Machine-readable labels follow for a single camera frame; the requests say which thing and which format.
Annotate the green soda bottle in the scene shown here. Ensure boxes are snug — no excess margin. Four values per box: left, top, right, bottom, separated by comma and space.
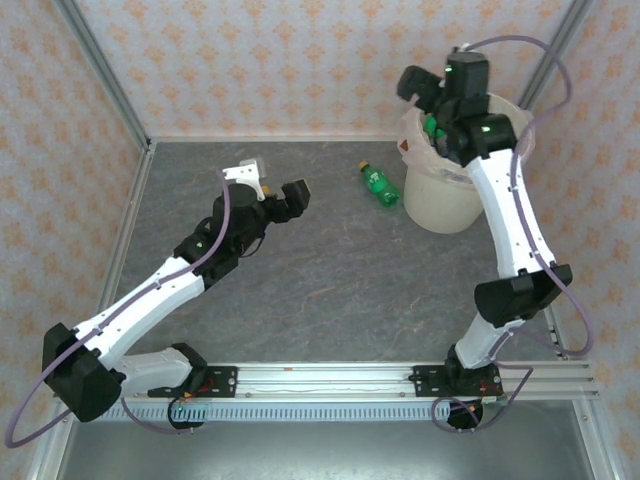
422, 113, 450, 147

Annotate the grey metal panel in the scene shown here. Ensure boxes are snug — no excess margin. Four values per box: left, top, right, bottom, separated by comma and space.
49, 419, 596, 480

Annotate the green bottle yellow cap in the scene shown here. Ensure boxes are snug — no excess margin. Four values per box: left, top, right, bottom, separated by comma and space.
357, 159, 403, 210

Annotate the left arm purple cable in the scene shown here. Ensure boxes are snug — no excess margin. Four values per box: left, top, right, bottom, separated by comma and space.
5, 169, 236, 446

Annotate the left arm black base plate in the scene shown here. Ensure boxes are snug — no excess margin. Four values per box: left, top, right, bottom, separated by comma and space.
147, 365, 239, 400

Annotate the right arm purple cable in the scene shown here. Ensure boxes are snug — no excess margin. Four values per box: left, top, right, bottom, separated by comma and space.
429, 34, 596, 434

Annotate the cream plastic bin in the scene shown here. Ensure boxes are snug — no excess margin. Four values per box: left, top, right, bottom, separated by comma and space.
398, 92, 537, 235

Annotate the aluminium frame post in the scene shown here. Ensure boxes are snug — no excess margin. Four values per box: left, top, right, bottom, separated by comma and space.
53, 0, 153, 151
517, 0, 599, 114
27, 399, 76, 480
572, 399, 619, 480

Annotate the black round cable port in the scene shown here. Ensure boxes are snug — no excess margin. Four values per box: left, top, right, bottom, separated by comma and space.
167, 398, 206, 431
446, 398, 485, 432

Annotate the slotted grey cable duct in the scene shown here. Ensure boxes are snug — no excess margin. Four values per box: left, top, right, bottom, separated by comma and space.
107, 403, 454, 422

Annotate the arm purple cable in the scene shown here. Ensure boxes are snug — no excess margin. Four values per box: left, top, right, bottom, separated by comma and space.
5, 169, 236, 446
429, 34, 596, 434

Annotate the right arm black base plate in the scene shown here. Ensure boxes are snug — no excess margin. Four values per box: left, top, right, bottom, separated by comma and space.
412, 364, 507, 400

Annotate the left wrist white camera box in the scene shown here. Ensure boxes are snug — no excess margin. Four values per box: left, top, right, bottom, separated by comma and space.
221, 158, 267, 202

